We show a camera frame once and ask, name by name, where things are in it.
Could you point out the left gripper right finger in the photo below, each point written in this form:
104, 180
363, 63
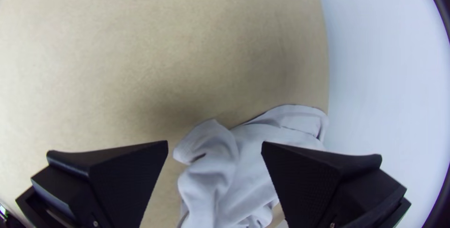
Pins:
309, 189

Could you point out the grey t-shirt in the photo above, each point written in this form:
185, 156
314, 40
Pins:
225, 178

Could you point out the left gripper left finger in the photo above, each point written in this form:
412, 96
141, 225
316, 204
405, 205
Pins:
119, 182

